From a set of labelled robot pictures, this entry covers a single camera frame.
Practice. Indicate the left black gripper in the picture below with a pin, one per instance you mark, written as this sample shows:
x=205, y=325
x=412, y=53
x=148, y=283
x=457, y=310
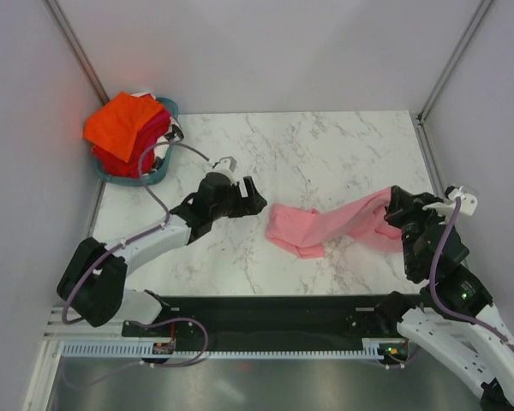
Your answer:
x=251, y=205

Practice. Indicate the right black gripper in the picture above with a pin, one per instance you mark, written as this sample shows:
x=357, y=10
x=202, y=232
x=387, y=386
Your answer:
x=400, y=200

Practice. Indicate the pink t shirt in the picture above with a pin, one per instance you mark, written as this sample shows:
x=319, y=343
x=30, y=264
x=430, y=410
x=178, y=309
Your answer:
x=304, y=233

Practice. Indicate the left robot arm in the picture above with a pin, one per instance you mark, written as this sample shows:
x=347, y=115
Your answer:
x=92, y=286

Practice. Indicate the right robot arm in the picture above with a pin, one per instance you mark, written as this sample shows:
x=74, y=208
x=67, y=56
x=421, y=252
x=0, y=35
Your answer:
x=486, y=364

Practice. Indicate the magenta t shirt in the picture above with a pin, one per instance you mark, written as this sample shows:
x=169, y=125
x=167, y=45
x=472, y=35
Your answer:
x=155, y=127

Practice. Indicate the teal laundry basket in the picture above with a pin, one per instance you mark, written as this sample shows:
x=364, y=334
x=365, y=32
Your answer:
x=151, y=178

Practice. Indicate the red t shirt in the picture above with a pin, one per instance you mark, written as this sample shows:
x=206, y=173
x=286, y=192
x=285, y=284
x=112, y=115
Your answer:
x=128, y=167

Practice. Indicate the orange t shirt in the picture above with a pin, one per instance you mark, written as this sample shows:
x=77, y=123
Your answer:
x=115, y=126

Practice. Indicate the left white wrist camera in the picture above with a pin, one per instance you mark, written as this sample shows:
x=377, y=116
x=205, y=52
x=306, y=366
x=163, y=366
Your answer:
x=225, y=166

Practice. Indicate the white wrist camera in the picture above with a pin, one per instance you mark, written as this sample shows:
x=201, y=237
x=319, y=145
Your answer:
x=225, y=166
x=453, y=195

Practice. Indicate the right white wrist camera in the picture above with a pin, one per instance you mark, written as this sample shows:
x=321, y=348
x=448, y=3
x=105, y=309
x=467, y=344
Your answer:
x=453, y=195

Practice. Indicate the right aluminium frame post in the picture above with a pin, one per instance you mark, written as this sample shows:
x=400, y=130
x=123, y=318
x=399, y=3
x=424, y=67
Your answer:
x=462, y=45

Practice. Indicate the aluminium frame post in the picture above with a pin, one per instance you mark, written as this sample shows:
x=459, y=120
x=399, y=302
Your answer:
x=462, y=45
x=71, y=39

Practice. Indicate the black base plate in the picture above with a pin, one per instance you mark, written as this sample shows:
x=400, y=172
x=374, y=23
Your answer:
x=268, y=322

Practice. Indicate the white slotted cable duct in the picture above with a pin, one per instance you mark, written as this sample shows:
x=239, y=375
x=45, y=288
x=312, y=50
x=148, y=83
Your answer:
x=151, y=351

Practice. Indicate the left aluminium frame post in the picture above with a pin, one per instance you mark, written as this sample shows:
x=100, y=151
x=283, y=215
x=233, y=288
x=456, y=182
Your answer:
x=71, y=39

